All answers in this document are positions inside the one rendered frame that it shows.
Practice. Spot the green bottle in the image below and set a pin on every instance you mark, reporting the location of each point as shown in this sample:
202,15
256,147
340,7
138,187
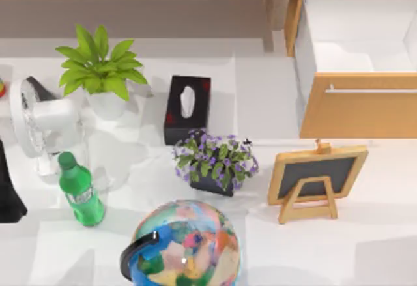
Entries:
81,191

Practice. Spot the white desk fan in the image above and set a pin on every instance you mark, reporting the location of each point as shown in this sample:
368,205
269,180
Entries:
49,116

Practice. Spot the purple flowers in black pot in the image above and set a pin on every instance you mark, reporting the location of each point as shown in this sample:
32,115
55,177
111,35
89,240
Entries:
216,163

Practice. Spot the white drawer inside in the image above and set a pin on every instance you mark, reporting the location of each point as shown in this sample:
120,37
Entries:
355,35

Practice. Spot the pale wooden drawer front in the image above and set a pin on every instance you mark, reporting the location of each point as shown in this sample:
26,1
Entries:
361,116

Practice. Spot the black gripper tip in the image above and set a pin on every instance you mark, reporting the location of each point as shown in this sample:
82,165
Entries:
7,194

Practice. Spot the stack of coloured rings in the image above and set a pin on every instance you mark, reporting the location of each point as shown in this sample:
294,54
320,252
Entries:
1,87

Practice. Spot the colourful globe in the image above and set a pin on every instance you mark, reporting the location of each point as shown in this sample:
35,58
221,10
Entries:
189,247

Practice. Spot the green plant in white pot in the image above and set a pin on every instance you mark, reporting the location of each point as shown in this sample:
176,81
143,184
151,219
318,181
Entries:
97,67

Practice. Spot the black tissue box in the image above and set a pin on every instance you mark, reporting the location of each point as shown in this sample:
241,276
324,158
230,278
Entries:
186,110

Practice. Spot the wooden shelf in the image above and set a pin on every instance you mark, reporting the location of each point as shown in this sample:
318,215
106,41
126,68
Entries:
140,2

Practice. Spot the wooden framed blackboard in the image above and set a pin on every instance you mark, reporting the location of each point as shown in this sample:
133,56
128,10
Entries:
314,178

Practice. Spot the wooden cupboard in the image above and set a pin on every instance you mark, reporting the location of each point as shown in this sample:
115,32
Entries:
294,6

